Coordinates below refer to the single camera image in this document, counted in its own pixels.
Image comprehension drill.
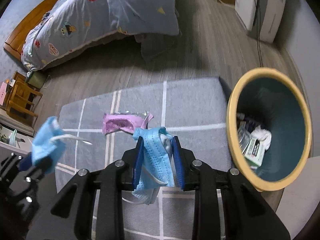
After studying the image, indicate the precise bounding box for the blue face mask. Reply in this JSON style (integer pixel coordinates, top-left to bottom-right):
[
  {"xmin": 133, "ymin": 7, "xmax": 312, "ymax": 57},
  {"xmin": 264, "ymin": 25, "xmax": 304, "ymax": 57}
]
[
  {"xmin": 31, "ymin": 116, "xmax": 92, "ymax": 174},
  {"xmin": 123, "ymin": 127, "xmax": 175, "ymax": 205}
]

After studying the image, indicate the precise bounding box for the grey Coltalin medicine box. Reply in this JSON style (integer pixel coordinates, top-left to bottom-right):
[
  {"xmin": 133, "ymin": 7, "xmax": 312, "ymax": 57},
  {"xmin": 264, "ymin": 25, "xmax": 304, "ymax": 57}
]
[{"xmin": 244, "ymin": 137, "xmax": 265, "ymax": 167}]

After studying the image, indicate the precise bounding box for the white tissue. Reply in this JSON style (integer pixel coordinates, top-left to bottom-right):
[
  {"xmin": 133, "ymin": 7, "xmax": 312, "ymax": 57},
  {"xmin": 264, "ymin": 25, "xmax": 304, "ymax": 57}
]
[{"xmin": 251, "ymin": 126, "xmax": 272, "ymax": 150}]

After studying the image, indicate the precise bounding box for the purple snack wrapper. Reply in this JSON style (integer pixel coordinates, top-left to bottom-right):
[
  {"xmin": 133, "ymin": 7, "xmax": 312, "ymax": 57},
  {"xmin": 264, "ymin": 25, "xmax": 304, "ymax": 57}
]
[{"xmin": 102, "ymin": 113, "xmax": 153, "ymax": 135}]

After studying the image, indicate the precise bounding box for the blue pill blister pack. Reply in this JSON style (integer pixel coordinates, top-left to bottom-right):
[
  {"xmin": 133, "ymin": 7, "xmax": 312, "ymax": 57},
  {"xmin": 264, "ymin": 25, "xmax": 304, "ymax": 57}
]
[{"xmin": 238, "ymin": 121, "xmax": 252, "ymax": 154}]

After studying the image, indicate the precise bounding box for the yellow rimmed teal trash bin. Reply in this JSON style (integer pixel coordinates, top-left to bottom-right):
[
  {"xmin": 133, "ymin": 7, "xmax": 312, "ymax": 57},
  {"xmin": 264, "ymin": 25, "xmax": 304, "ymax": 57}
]
[{"xmin": 226, "ymin": 67, "xmax": 312, "ymax": 191}]

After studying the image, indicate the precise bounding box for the small wooden stool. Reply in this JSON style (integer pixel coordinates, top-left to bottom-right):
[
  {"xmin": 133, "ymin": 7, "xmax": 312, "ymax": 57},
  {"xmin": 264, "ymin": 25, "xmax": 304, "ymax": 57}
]
[{"xmin": 5, "ymin": 71, "xmax": 43, "ymax": 127}]

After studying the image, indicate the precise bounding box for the pink box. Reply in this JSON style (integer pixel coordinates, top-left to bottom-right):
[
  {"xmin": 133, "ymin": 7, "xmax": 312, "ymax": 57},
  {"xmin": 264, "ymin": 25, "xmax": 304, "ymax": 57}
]
[{"xmin": 0, "ymin": 82, "xmax": 8, "ymax": 106}]

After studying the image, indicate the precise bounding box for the grey checked rug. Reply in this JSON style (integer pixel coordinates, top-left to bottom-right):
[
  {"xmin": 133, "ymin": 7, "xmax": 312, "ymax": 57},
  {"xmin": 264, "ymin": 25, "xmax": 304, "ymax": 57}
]
[{"xmin": 55, "ymin": 77, "xmax": 232, "ymax": 239}]

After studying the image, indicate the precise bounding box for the green small bin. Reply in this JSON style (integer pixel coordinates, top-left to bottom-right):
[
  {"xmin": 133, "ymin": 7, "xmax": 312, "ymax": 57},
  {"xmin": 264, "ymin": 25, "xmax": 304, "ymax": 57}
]
[{"xmin": 25, "ymin": 72, "xmax": 47, "ymax": 89}]

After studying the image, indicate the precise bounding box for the wooden bed headboard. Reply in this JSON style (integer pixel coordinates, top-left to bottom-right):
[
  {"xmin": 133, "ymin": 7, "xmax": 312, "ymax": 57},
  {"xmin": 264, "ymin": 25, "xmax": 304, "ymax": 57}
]
[{"xmin": 3, "ymin": 0, "xmax": 58, "ymax": 61}]

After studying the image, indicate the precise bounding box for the blue patterned duvet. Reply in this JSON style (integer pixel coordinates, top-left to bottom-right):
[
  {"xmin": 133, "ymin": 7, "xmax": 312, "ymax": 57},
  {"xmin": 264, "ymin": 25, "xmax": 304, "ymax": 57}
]
[{"xmin": 21, "ymin": 0, "xmax": 179, "ymax": 71}]

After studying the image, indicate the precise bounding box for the white air purifier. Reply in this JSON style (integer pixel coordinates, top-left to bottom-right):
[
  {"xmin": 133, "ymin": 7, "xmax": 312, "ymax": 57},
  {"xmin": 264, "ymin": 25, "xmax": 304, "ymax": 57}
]
[{"xmin": 235, "ymin": 0, "xmax": 286, "ymax": 43}]

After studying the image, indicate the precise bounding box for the black power cable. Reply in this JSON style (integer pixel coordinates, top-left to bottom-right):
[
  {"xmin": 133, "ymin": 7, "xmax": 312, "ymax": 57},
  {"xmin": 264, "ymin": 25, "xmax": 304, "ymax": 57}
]
[{"xmin": 248, "ymin": 0, "xmax": 264, "ymax": 68}]

